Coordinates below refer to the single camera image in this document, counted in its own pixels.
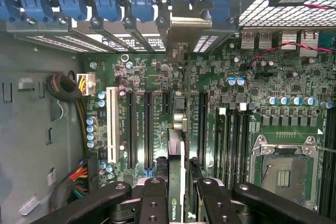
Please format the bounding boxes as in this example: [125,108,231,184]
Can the black short expansion slot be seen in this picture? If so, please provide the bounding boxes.
[162,91,172,116]

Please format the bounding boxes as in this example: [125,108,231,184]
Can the black long expansion slot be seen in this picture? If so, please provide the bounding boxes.
[125,90,138,170]
[197,91,209,172]

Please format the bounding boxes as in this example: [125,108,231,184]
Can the yellow and black braided cable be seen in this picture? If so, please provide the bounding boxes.
[75,97,89,156]

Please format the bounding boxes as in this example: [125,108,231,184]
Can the black RAM slot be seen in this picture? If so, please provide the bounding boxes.
[227,102,237,183]
[246,102,255,180]
[237,102,247,183]

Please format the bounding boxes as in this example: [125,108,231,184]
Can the blue long expansion slot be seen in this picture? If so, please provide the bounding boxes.
[143,90,155,178]

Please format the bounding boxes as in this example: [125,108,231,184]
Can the white power connector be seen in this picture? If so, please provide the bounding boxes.
[76,72,97,97]

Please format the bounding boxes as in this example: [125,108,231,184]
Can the silver USB port block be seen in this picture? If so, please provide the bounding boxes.
[240,31,257,50]
[258,31,279,50]

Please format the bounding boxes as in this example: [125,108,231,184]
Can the coloured power wire bundle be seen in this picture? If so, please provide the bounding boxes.
[67,159,91,201]

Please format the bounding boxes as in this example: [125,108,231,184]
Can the white expansion slot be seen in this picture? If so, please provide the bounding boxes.
[106,86,119,164]

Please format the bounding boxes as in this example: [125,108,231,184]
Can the open dark PC case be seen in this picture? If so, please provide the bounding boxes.
[0,0,336,224]

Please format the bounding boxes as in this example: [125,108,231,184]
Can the CPU socket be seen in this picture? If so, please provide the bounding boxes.
[249,134,325,210]

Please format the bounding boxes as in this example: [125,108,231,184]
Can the red and black twisted wire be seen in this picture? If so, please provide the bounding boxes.
[246,40,336,68]
[306,2,336,10]

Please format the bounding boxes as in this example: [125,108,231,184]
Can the black sleeved cable bundle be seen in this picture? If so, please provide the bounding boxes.
[45,73,82,102]

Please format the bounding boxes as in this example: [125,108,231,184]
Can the green motherboard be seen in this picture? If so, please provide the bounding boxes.
[83,50,336,224]

